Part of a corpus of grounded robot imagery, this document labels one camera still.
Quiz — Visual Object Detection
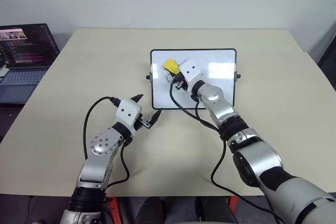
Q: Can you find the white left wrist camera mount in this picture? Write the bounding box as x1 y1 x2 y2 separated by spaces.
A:
115 98 144 137

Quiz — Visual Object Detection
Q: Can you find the open blue laptop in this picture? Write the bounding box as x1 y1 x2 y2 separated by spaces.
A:
0 23 61 108

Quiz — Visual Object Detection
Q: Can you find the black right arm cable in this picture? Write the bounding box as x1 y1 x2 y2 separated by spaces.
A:
169 81 281 219

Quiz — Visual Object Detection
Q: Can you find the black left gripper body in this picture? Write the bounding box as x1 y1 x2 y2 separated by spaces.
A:
134 113 153 131

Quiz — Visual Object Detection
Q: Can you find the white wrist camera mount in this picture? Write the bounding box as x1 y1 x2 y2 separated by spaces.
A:
178 58 204 89
115 98 144 137

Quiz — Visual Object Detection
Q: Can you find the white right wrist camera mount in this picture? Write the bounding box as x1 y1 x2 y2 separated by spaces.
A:
178 58 204 89

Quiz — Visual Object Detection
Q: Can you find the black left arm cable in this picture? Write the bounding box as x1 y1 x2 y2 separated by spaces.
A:
83 96 131 186

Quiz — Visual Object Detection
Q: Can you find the yellow object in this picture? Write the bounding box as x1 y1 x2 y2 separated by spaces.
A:
163 57 181 76

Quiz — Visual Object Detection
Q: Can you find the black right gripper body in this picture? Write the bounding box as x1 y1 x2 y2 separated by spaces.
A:
172 72 189 93

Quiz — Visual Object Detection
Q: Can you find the black-framed tabletop whiteboard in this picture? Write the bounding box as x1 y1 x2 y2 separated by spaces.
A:
145 48 242 110

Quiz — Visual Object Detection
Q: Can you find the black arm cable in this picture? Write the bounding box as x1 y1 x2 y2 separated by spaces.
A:
83 96 131 186
169 81 281 219

